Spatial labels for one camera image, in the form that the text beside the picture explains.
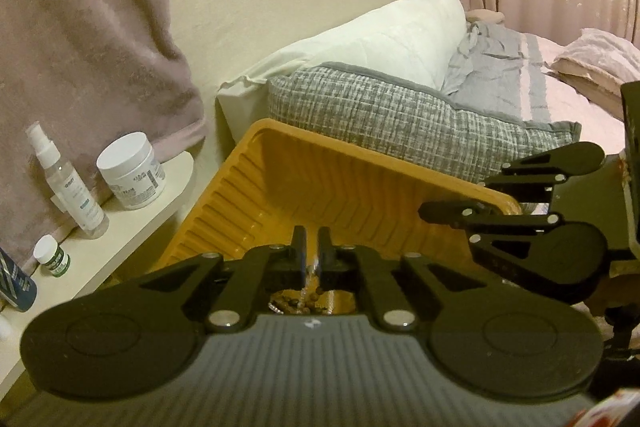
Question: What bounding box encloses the white cream jar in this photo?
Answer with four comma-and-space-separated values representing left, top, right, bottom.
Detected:
96, 132, 167, 211

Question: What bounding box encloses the pink bed sheet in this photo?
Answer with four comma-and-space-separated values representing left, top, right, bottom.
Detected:
520, 32, 640, 158

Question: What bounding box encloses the small green label jar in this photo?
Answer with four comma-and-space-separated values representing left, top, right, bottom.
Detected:
33, 234, 71, 278

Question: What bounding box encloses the pink hanging towel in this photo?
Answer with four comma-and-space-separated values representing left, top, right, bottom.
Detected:
0, 0, 207, 278

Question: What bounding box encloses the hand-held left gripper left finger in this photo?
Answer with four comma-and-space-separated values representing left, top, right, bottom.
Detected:
139, 226, 307, 334

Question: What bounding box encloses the pink pillow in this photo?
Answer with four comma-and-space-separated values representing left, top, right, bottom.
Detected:
545, 28, 640, 104

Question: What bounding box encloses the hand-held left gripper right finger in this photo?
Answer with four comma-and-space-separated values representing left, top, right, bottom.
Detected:
318, 227, 487, 334

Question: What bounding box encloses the light brown bead necklace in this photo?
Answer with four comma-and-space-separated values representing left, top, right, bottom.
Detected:
269, 287, 332, 316

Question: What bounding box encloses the grey duvet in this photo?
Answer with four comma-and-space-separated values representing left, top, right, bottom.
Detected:
442, 21, 583, 130

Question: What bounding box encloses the grey checked pillow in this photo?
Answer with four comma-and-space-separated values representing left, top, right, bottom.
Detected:
267, 63, 581, 188

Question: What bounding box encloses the dark blue spray bottle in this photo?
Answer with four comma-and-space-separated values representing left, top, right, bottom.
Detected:
0, 249, 38, 313

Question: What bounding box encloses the white pillow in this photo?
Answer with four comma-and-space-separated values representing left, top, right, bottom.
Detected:
216, 0, 468, 142

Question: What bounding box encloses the cream shelf unit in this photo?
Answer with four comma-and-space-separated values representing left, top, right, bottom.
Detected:
0, 151, 196, 390

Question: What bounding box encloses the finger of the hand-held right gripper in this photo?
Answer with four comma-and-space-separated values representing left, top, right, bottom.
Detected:
482, 142, 607, 206
417, 200, 562, 282

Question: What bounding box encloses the orange plastic tray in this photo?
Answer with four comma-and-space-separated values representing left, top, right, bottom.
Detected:
160, 118, 618, 320

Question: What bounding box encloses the clear spray bottle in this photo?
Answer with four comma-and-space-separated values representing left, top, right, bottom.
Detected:
26, 122, 110, 240

